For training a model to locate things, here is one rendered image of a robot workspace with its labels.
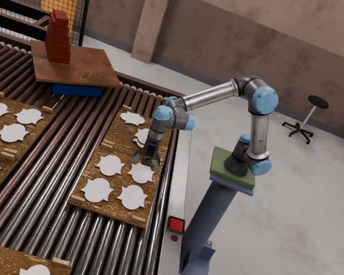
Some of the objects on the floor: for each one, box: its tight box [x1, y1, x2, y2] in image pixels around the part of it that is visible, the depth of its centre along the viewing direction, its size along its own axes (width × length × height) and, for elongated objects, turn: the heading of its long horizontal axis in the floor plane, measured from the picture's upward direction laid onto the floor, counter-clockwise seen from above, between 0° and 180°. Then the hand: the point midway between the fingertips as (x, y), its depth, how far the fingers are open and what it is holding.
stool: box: [282, 95, 329, 144], centre depth 455 cm, size 48×45×57 cm
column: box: [179, 174, 253, 275], centre depth 225 cm, size 38×38×87 cm
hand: (142, 169), depth 161 cm, fingers open, 14 cm apart
